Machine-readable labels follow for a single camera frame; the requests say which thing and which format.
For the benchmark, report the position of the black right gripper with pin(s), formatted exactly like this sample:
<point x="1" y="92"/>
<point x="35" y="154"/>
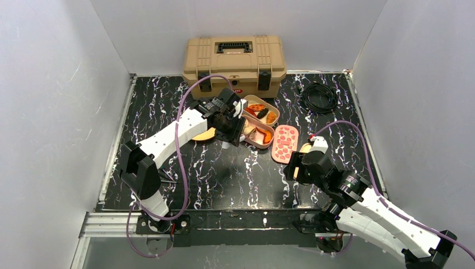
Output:
<point x="297" y="167"/>

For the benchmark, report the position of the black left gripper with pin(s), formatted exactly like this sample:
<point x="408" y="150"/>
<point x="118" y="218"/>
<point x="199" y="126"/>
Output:
<point x="230" y="130"/>

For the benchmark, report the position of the white metal food tongs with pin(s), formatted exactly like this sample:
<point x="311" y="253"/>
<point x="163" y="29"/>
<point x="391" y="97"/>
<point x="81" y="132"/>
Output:
<point x="233" y="141"/>

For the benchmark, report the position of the white steamed bao bun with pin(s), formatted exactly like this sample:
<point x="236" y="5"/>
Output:
<point x="249" y="131"/>

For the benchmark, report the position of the beige lunch box lid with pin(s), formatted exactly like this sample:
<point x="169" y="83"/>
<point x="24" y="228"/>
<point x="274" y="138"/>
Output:
<point x="304" y="149"/>

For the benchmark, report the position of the dark brown sea cucumber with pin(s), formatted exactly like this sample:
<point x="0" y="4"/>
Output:
<point x="263" y="113"/>

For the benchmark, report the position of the orange chicken wing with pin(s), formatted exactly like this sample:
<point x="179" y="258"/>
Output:
<point x="267" y="136"/>

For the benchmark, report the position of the pink lunch box lid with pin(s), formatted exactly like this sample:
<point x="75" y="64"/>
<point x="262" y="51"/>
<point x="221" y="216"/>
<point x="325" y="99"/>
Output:
<point x="284" y="143"/>

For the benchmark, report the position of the fried chicken piece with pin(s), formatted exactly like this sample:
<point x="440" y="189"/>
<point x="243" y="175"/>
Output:
<point x="271" y="117"/>

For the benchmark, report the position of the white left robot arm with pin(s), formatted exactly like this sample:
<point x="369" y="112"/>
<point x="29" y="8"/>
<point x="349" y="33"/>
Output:
<point x="139" y="163"/>

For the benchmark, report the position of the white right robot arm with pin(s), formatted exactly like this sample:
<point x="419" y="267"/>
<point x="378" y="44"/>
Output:
<point x="354" y="207"/>

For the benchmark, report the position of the pink lunch box tray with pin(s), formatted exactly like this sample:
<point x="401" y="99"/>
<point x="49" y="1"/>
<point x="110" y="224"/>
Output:
<point x="258" y="124"/>

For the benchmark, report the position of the beige lunch box tray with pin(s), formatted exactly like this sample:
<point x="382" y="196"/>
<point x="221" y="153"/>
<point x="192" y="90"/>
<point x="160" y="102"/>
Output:
<point x="252" y="99"/>

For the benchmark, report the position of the tan plastic toolbox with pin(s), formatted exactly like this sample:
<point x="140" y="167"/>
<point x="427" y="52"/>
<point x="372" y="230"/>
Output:
<point x="250" y="65"/>

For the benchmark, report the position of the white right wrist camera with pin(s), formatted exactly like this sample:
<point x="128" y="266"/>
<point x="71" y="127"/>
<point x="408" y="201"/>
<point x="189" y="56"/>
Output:
<point x="318" y="143"/>

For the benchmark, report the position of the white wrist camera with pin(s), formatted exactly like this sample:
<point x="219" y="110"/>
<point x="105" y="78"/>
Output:
<point x="239" y="108"/>
<point x="318" y="143"/>

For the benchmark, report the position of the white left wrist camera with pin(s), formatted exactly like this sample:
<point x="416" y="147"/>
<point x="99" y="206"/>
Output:
<point x="239" y="108"/>

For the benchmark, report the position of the aluminium base frame rail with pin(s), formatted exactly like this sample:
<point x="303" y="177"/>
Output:
<point x="211" y="227"/>

